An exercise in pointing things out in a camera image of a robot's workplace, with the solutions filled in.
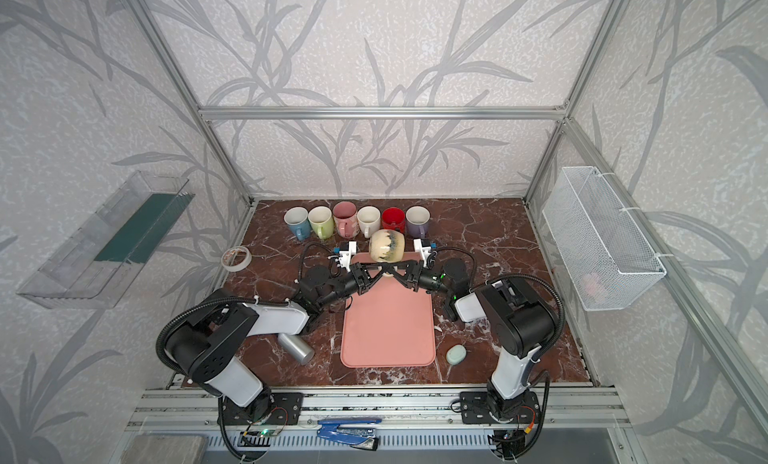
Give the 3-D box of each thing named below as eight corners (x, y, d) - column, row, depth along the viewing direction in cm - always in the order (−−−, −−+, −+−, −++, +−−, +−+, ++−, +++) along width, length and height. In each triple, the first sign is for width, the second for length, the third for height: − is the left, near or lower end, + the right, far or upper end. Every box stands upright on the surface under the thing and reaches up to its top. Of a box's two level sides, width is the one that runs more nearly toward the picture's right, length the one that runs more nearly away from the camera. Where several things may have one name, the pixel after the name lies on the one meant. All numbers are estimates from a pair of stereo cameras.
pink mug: (335, 248, 108) (329, 228, 99) (340, 221, 116) (335, 201, 107) (358, 248, 108) (354, 228, 99) (361, 221, 116) (358, 201, 107)
